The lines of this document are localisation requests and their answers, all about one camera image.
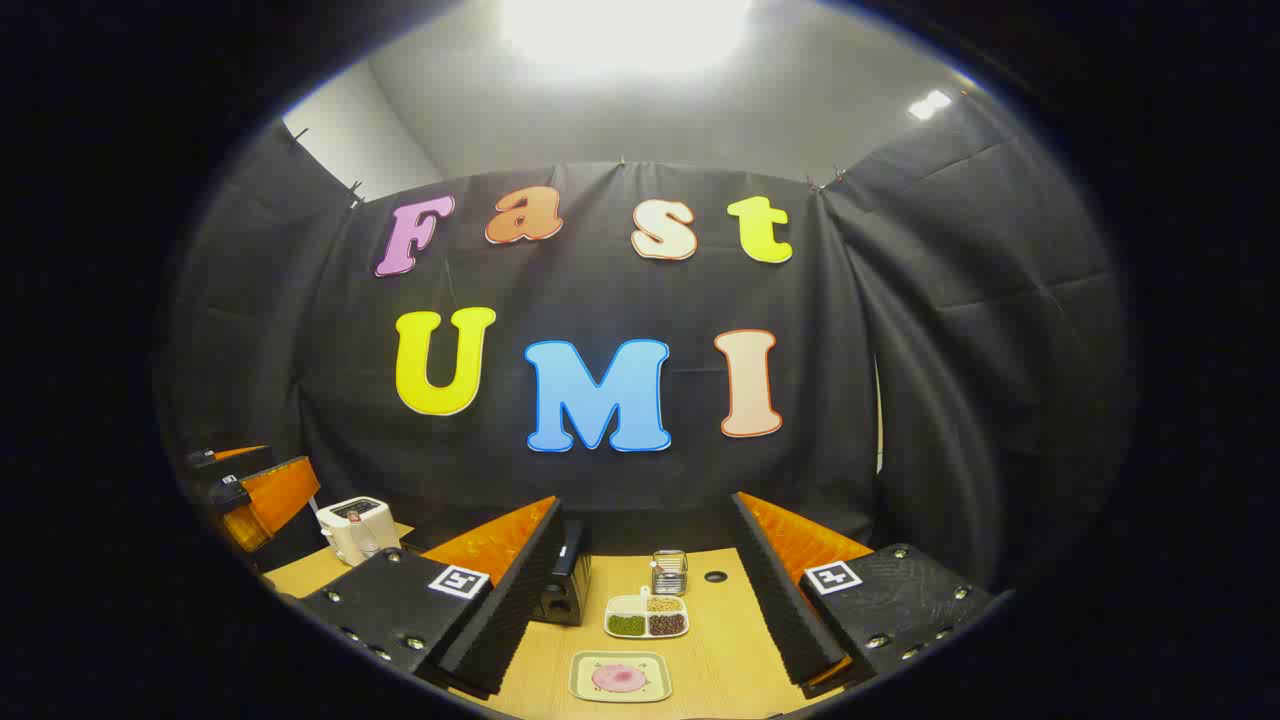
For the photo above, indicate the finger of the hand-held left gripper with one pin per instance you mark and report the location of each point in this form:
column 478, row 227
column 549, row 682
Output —
column 225, row 468
column 275, row 495

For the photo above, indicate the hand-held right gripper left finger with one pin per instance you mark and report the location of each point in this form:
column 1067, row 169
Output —
column 510, row 610

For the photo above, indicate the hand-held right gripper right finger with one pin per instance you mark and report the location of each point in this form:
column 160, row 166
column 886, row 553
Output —
column 790, row 610

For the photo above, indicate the black electric oven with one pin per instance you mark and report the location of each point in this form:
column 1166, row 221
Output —
column 565, row 585

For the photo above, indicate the green square plate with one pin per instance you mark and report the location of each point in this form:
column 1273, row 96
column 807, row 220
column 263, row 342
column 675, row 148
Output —
column 590, row 690

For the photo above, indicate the pink meat slice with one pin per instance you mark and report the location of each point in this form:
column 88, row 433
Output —
column 619, row 678

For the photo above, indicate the white toaster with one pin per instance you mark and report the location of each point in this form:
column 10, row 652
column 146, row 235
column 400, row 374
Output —
column 350, row 525

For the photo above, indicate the clear plastic bottle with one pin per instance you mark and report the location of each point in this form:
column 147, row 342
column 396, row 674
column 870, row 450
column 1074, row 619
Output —
column 366, row 548

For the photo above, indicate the white divided bean dish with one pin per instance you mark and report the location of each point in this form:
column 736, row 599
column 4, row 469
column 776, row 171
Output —
column 646, row 618

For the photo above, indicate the black backdrop cloth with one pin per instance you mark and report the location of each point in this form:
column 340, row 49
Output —
column 600, row 290

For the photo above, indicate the small ceiling light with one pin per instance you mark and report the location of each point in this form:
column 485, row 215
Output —
column 928, row 104

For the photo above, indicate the large ceiling light panel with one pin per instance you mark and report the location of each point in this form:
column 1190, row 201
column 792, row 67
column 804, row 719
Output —
column 625, row 30

